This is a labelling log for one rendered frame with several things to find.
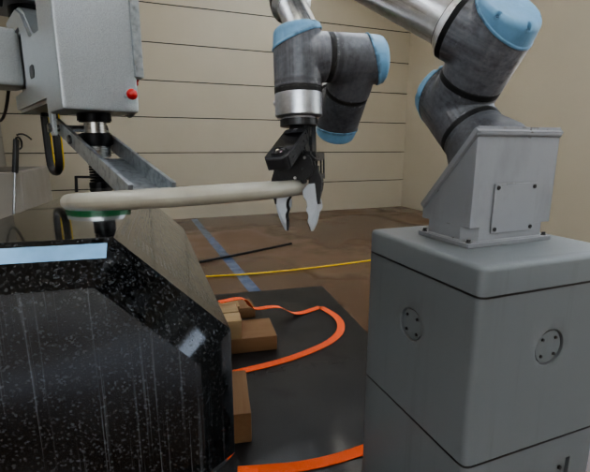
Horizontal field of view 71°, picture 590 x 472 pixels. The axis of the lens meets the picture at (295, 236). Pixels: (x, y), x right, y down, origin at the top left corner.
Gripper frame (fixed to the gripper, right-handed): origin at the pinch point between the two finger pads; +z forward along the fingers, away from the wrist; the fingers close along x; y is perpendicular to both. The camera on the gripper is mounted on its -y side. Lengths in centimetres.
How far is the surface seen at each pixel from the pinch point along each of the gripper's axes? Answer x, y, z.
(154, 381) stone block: 33.1, -5.0, 35.2
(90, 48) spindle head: 70, 23, -47
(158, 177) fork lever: 46, 18, -10
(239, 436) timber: 42, 46, 84
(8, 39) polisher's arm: 134, 46, -64
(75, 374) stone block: 46, -14, 31
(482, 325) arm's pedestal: -33.8, 7.4, 19.5
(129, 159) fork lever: 64, 28, -15
